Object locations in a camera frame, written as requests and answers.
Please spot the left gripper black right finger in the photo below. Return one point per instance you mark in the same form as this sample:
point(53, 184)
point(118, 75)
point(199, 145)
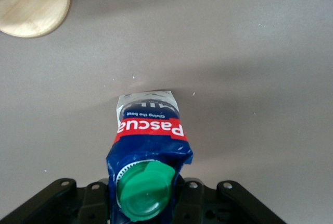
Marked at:
point(223, 203)

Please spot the blue milk carton green cap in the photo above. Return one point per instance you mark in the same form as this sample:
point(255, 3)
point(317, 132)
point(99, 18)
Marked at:
point(148, 151)

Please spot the wooden mug tree stand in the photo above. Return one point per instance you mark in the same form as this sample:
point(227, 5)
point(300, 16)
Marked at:
point(33, 7)

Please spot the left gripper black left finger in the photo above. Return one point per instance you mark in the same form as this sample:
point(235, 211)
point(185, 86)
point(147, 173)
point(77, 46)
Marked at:
point(59, 198)

